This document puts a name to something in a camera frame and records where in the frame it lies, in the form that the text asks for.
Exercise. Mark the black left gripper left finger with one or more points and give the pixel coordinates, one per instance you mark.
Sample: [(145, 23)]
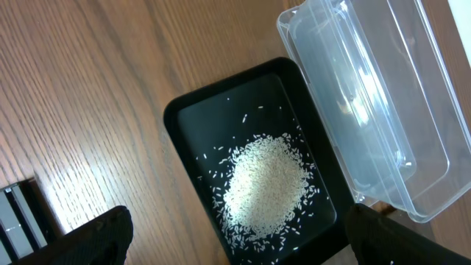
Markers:
[(103, 240)]

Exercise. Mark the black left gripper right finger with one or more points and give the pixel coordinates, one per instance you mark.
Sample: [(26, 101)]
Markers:
[(376, 239)]

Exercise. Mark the pile of rice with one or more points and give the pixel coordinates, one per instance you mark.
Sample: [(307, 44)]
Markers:
[(258, 178)]

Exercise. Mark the black tray bin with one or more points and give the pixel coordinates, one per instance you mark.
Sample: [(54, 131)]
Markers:
[(280, 78)]

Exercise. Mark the clear plastic bin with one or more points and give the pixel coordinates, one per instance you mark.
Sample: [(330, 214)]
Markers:
[(381, 87)]

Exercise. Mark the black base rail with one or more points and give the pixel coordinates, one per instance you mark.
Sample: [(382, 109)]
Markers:
[(27, 224)]

